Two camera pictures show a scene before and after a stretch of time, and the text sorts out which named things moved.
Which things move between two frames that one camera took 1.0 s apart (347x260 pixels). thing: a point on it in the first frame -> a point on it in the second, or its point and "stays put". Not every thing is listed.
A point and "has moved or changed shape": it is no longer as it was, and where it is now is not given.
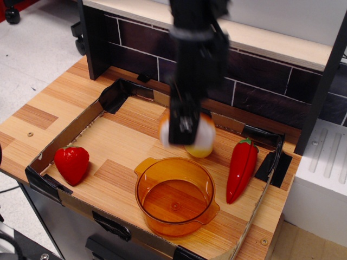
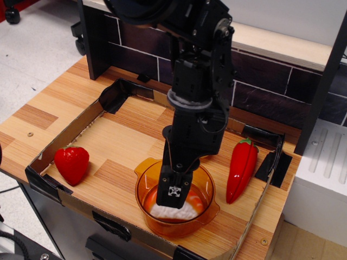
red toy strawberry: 71,162 stays put
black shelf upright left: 92,22 stays put
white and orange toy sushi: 206,135 has moved or changed shape
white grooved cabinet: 316,199 stays put
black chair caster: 12,15 stays put
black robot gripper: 202,56 -> 197,130
